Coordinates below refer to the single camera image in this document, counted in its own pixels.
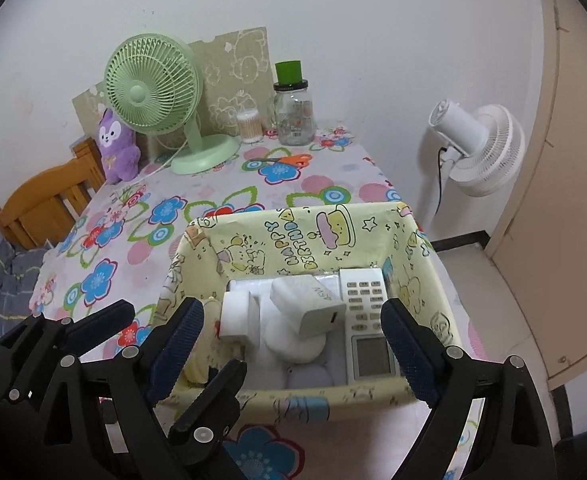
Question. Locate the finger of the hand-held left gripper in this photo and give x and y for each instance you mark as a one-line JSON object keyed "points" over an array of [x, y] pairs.
{"points": [[213, 400], [98, 321]]}

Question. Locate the purple plush toy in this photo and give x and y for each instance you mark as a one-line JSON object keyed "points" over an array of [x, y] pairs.
{"points": [[118, 155]]}

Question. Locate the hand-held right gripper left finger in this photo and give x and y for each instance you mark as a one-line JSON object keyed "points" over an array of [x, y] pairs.
{"points": [[176, 355]]}

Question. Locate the beige patterned board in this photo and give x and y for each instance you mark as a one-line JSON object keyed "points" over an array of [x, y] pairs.
{"points": [[233, 75]]}

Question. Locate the white round case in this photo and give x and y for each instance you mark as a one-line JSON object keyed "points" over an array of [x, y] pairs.
{"points": [[286, 345]]}

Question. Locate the lavender round case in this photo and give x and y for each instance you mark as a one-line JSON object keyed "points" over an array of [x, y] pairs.
{"points": [[308, 375]]}

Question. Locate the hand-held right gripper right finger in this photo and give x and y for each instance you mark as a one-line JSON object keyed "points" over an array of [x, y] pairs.
{"points": [[413, 355]]}

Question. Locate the white remote control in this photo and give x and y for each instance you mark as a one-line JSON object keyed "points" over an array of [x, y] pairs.
{"points": [[363, 305]]}

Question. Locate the cotton swab container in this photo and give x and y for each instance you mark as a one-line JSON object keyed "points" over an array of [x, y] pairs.
{"points": [[250, 127]]}

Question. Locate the wooden chair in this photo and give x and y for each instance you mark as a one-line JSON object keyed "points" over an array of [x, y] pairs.
{"points": [[43, 205]]}

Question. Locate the grey plaid blanket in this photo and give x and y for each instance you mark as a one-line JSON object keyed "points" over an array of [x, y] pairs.
{"points": [[13, 285]]}

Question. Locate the white small box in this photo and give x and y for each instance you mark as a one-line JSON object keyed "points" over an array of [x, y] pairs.
{"points": [[236, 317]]}

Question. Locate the white plastic packet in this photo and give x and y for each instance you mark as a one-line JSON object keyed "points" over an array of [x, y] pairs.
{"points": [[329, 281]]}

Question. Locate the white charger adapter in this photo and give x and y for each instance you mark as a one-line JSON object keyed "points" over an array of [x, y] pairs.
{"points": [[308, 305]]}

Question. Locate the white standing fan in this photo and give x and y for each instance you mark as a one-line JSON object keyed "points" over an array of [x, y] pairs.
{"points": [[488, 160]]}

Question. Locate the beige door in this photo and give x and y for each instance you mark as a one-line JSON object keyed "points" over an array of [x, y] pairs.
{"points": [[573, 185]]}

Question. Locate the floral tablecloth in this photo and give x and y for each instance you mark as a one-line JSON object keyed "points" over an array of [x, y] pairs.
{"points": [[203, 195]]}

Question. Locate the glass jar with green lid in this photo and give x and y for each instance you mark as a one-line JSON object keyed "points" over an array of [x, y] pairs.
{"points": [[296, 120]]}

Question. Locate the green desk fan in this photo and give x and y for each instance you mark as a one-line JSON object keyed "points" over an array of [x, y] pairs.
{"points": [[138, 92]]}

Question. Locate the yellow fabric basket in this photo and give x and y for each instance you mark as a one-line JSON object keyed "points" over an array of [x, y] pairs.
{"points": [[283, 240]]}

